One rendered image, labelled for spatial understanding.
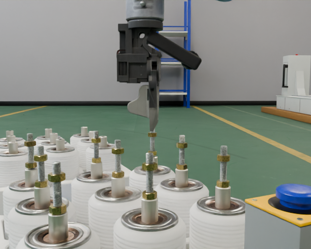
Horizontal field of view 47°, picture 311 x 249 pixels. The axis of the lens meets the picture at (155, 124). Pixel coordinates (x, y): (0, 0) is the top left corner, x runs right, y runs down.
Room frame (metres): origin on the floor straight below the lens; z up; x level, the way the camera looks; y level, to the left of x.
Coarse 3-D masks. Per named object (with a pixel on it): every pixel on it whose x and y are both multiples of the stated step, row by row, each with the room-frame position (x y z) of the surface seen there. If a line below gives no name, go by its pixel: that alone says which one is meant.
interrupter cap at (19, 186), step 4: (20, 180) 0.63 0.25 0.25; (24, 180) 0.63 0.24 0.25; (12, 184) 0.60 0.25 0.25; (16, 184) 0.60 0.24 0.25; (20, 184) 0.61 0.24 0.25; (24, 184) 0.61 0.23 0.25; (48, 184) 0.61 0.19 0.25; (52, 184) 0.60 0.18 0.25; (12, 188) 0.58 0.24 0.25; (16, 188) 0.58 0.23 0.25; (20, 188) 0.58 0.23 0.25; (24, 188) 0.58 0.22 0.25; (28, 188) 0.58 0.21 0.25; (32, 188) 0.58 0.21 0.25
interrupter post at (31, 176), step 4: (36, 168) 0.61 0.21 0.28; (28, 172) 0.60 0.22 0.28; (32, 172) 0.60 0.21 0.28; (36, 172) 0.60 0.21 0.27; (28, 176) 0.60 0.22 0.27; (32, 176) 0.60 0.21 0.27; (36, 176) 0.60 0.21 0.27; (28, 180) 0.60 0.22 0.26; (32, 180) 0.60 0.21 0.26; (28, 184) 0.60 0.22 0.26; (32, 184) 0.60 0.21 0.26
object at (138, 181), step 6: (132, 174) 0.69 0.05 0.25; (138, 174) 0.68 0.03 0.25; (168, 174) 0.69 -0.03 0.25; (174, 174) 0.70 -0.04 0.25; (132, 180) 0.69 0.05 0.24; (138, 180) 0.67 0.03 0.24; (144, 180) 0.67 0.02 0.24; (156, 180) 0.67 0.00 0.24; (162, 180) 0.67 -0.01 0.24; (132, 186) 0.69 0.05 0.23; (138, 186) 0.67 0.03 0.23; (144, 186) 0.67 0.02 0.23
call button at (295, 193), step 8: (288, 184) 0.34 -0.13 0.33; (296, 184) 0.34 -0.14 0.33; (280, 192) 0.32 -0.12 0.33; (288, 192) 0.32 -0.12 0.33; (296, 192) 0.32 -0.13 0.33; (304, 192) 0.32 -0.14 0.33; (280, 200) 0.33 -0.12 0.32; (288, 200) 0.31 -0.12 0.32; (296, 200) 0.31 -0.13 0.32; (304, 200) 0.31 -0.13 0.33; (296, 208) 0.31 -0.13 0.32; (304, 208) 0.31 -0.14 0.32
